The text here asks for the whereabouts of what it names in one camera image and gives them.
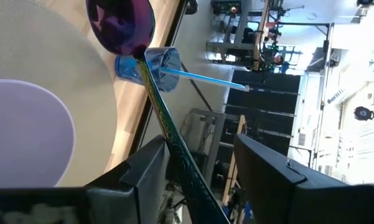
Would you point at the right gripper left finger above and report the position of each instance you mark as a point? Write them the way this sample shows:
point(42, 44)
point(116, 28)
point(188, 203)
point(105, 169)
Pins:
point(137, 193)

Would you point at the black partition panels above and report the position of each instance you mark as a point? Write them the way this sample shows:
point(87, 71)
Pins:
point(261, 102)

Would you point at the blue patterned cup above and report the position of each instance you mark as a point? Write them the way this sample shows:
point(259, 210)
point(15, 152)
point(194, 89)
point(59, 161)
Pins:
point(126, 68)

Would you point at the background wooden table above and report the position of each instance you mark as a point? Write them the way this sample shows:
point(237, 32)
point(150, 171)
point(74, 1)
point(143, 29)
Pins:
point(259, 37)

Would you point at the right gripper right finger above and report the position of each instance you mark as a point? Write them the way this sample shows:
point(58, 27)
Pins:
point(283, 193)

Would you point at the light blue straw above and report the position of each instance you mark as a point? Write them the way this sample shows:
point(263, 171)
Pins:
point(205, 79)

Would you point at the iridescent spoon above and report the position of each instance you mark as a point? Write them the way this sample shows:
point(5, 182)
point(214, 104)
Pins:
point(121, 25)

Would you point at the lavender bowl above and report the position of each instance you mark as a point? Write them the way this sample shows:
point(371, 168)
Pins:
point(25, 133)

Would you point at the person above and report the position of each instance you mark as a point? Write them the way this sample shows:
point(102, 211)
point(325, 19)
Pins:
point(278, 59)

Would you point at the black ceiling spot lamp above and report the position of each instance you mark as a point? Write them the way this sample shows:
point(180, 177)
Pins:
point(365, 2)
point(364, 113)

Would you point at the round beige placemat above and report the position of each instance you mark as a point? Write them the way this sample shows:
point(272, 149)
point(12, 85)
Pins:
point(34, 46)

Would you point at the grey metal stand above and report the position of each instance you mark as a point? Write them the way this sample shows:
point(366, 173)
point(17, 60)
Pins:
point(214, 137)

